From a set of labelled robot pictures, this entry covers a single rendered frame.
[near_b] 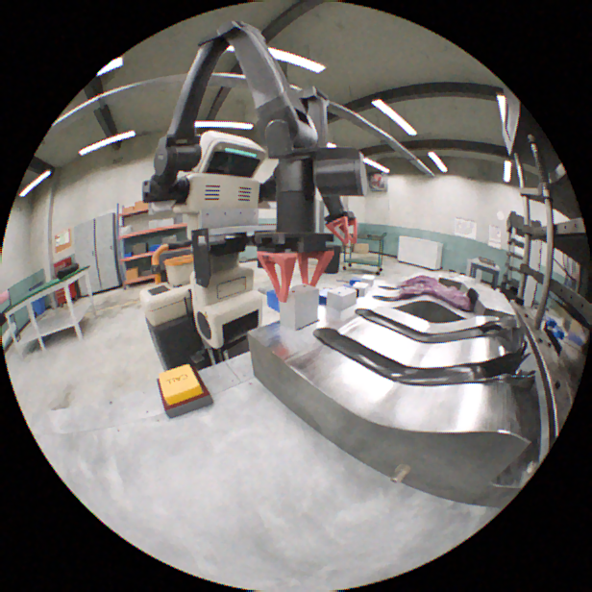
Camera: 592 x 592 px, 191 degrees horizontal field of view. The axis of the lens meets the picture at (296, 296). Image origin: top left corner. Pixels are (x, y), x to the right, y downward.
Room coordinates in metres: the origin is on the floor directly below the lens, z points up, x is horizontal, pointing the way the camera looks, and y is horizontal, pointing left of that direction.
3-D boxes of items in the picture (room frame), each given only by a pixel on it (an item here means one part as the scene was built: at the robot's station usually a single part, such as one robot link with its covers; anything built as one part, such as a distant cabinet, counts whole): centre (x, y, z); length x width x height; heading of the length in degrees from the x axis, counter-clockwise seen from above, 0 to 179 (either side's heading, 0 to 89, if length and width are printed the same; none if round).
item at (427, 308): (0.45, -0.40, 0.86); 0.50 x 0.26 x 0.11; 59
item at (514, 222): (1.95, -4.81, 1.03); 1.54 x 0.94 x 2.06; 123
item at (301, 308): (0.32, 0.03, 0.92); 0.13 x 0.05 x 0.05; 41
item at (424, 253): (5.94, -4.31, 0.47); 1.52 x 0.77 x 0.94; 33
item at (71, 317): (0.75, 4.15, 0.51); 2.40 x 1.13 x 1.02; 127
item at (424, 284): (0.45, -0.40, 0.90); 0.26 x 0.18 x 0.08; 59
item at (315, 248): (0.30, -0.01, 0.97); 0.07 x 0.07 x 0.09; 41
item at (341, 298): (0.39, -0.06, 0.89); 0.13 x 0.05 x 0.05; 41
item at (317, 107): (0.66, -0.08, 1.40); 0.11 x 0.06 x 0.43; 143
